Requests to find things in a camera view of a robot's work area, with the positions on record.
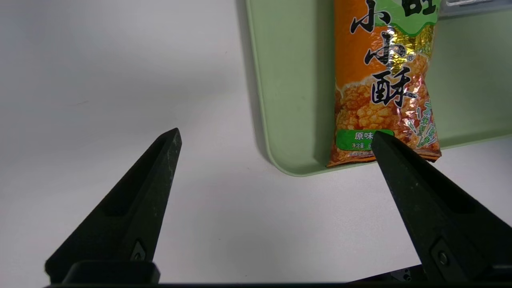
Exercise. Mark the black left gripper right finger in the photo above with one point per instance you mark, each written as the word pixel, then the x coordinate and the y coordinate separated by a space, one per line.
pixel 440 216

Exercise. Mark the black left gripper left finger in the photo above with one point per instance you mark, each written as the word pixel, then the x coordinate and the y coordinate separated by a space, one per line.
pixel 132 216

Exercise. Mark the orange snack bag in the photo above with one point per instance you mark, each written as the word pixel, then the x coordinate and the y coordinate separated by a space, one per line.
pixel 372 60

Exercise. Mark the grey clear plastic case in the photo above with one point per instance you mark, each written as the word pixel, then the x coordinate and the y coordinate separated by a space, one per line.
pixel 472 4

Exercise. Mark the light green plastic tray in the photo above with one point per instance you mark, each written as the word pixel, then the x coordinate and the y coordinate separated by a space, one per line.
pixel 296 100

